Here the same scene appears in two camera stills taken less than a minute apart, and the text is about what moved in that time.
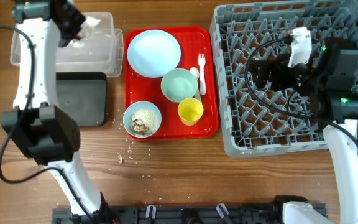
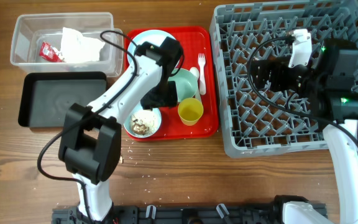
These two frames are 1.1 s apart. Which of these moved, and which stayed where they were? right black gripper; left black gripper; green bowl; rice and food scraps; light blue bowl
Moved: left black gripper
Stayed: right black gripper; green bowl; rice and food scraps; light blue bowl
